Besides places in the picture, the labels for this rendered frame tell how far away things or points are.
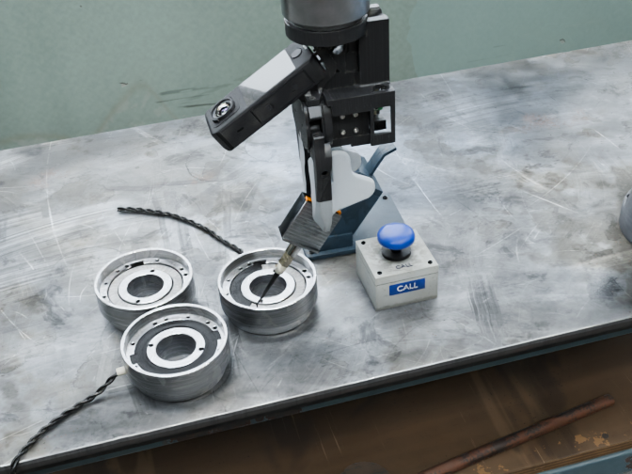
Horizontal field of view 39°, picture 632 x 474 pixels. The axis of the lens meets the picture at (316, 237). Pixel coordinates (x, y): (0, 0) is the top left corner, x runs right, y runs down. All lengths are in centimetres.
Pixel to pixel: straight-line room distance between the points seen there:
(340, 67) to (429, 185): 40
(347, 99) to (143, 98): 185
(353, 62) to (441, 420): 55
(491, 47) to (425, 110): 153
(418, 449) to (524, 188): 35
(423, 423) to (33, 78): 169
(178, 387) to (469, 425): 45
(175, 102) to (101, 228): 150
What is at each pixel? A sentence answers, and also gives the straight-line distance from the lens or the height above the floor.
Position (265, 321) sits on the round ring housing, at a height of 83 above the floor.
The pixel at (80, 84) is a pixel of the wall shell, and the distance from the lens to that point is 256.
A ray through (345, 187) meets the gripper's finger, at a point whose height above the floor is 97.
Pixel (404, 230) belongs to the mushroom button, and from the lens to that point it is 93.
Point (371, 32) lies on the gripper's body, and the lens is 77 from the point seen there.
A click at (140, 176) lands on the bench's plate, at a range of 121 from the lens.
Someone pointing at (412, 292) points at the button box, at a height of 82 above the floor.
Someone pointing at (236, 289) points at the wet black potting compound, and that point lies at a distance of 94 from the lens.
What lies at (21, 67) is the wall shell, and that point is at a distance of 254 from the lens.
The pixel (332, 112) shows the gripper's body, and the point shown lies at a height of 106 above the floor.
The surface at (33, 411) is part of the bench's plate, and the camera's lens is 91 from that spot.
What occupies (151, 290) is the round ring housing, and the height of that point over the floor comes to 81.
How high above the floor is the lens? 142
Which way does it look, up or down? 36 degrees down
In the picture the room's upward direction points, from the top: 4 degrees counter-clockwise
